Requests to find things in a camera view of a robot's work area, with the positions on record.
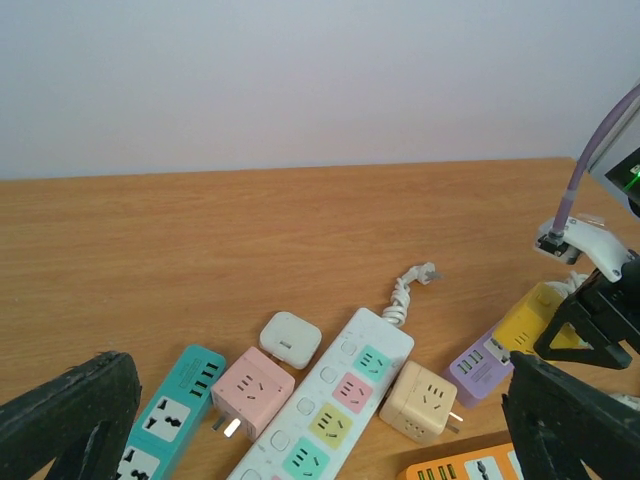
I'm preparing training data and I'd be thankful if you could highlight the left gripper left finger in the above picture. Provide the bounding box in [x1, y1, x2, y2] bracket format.
[1, 351, 141, 479]

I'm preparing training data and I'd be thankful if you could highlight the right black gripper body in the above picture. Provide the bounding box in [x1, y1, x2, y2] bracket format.
[577, 255, 639, 350]

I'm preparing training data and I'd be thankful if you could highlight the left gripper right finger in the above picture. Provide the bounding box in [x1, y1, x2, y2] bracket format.
[502, 351, 639, 479]

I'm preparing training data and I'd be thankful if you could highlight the teal power strip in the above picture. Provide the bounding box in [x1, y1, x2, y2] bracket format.
[115, 344, 227, 479]

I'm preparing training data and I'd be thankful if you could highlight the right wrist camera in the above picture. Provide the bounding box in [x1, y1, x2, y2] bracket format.
[533, 217, 637, 283]

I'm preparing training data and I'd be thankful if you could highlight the pink cube socket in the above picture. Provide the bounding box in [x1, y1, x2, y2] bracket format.
[211, 347, 295, 441]

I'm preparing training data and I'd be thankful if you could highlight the yellow cube socket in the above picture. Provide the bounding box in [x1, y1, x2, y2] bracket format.
[493, 272, 587, 355]

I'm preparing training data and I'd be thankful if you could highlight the purple strip white cord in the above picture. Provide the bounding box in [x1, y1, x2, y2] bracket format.
[544, 269, 591, 301]

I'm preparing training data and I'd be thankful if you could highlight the orange power strip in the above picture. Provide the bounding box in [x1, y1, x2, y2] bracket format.
[395, 431, 524, 480]

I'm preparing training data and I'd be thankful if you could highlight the long white power strip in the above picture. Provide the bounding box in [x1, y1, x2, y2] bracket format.
[229, 262, 440, 480]

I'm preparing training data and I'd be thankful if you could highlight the small white square charger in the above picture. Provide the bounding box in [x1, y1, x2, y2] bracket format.
[259, 311, 322, 370]

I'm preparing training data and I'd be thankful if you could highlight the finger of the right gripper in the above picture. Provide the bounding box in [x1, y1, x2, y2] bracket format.
[534, 290, 631, 370]

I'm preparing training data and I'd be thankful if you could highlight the beige cube socket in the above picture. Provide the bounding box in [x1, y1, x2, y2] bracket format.
[379, 360, 463, 445]

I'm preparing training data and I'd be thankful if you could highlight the purple power strip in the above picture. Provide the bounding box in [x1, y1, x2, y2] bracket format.
[443, 326, 513, 409]

